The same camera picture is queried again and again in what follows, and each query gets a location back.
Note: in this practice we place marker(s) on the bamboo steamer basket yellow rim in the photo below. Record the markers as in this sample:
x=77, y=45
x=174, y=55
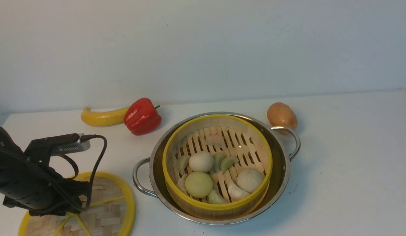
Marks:
x=217, y=166

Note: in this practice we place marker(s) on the brown potato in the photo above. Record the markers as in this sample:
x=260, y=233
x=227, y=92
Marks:
x=281, y=115

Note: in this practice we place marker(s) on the woven bamboo steamer lid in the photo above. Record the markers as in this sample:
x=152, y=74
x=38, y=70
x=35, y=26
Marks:
x=112, y=213

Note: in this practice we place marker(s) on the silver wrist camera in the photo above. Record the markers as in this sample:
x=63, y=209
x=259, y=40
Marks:
x=70, y=143

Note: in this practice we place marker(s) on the pale green bun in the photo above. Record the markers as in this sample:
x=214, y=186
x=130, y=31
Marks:
x=198, y=184

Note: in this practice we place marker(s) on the white bun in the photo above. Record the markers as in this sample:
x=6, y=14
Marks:
x=250, y=179
x=202, y=161

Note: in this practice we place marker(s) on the white dumpling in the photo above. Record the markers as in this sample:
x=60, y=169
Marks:
x=236, y=193

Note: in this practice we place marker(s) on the red bell pepper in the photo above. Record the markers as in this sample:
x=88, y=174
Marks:
x=142, y=117

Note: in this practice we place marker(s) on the stainless steel pot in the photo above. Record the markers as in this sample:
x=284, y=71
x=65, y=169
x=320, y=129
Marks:
x=148, y=176

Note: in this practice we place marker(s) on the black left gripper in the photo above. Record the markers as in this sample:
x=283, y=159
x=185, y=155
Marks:
x=27, y=181

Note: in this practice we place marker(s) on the green dumpling front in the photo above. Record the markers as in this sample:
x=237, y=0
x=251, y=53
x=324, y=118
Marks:
x=215, y=198

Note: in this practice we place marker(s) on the green dumpling left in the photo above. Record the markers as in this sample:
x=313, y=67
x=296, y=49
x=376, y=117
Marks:
x=182, y=163

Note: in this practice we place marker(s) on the yellow banana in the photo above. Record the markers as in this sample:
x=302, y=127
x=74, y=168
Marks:
x=103, y=119

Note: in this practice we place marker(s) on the pink dumpling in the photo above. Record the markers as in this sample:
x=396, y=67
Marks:
x=216, y=140

